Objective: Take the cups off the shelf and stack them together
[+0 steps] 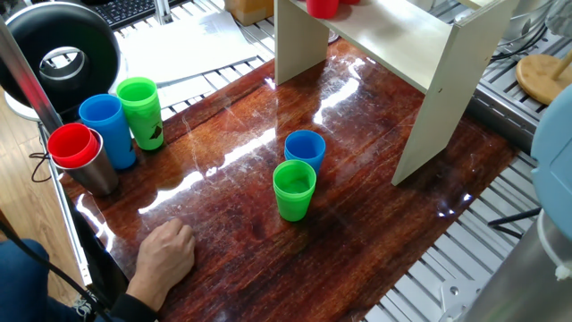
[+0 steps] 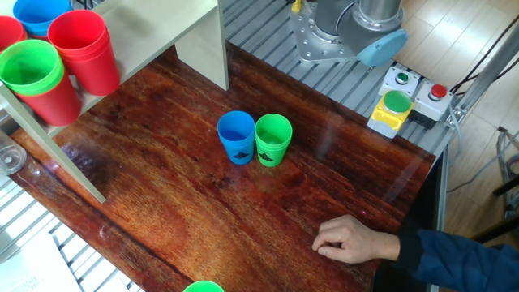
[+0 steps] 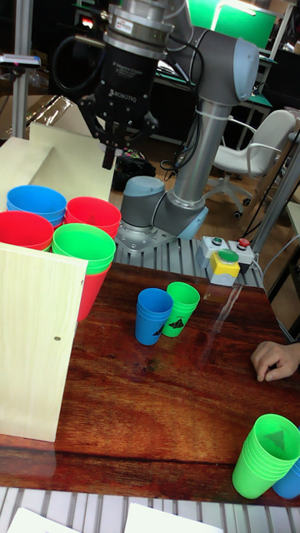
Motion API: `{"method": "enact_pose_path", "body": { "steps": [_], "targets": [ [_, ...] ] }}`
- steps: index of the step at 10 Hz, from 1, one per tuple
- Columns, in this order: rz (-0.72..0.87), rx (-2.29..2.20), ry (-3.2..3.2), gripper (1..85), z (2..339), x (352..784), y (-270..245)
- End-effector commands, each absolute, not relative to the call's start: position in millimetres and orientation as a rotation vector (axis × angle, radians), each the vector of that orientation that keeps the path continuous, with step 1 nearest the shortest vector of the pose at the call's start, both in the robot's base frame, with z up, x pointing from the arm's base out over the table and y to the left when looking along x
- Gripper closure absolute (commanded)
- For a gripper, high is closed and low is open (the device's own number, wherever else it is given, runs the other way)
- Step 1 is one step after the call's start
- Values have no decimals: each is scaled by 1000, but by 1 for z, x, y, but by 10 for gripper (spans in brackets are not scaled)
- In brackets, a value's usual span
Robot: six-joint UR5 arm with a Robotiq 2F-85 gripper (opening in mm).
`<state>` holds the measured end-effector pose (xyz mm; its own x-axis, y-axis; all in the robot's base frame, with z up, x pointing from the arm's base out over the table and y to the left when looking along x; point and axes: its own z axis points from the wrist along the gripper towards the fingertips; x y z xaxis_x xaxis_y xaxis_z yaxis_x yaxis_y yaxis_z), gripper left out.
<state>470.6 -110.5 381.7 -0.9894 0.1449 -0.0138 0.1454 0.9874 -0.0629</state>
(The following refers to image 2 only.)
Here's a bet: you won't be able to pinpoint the blue cup with black logo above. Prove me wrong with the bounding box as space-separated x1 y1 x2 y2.
217 110 256 166

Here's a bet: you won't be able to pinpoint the person's bare hand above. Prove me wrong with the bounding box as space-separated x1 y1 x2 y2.
311 214 401 264

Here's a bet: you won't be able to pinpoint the grey box red button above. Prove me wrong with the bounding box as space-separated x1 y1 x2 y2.
409 79 454 130

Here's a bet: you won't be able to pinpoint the black furniture leg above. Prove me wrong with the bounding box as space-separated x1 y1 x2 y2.
492 174 519 199
478 214 519 241

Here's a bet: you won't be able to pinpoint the green plastic cup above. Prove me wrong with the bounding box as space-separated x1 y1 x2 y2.
182 280 225 292
0 39 65 97

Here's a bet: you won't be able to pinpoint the blue-sleeved forearm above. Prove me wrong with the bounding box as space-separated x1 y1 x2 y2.
395 228 519 292

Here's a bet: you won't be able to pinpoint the white paper sheet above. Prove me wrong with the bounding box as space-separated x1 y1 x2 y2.
0 230 84 292

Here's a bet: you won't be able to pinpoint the left green plastic cup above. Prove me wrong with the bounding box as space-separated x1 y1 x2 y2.
182 280 225 292

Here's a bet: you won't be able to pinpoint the aluminium frame post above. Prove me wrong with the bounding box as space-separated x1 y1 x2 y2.
445 34 519 129

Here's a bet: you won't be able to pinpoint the red plastic cup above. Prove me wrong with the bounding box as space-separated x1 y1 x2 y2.
47 9 121 97
0 15 28 53
14 71 82 127

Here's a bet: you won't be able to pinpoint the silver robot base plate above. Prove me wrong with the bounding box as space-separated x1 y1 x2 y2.
290 0 366 66

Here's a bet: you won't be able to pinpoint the yellow box big green button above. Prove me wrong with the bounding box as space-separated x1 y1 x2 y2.
367 89 414 140

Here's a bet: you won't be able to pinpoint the blue plastic cup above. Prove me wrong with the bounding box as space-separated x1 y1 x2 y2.
12 0 73 37

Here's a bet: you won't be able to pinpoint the black floor cables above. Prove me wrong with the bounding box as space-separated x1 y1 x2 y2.
449 14 519 97

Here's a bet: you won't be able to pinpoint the clear plastic cup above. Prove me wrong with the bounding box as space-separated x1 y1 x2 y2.
0 129 28 176

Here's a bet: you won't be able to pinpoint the light wooden shelf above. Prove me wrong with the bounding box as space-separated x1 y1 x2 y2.
0 0 230 204

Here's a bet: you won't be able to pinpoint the green cup with black logo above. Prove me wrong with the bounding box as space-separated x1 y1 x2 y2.
254 113 294 168

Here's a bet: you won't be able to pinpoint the grey cable bundle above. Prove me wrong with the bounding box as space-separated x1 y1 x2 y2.
496 126 519 220

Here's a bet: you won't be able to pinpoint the grey box small green button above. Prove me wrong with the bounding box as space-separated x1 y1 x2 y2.
378 66 422 98

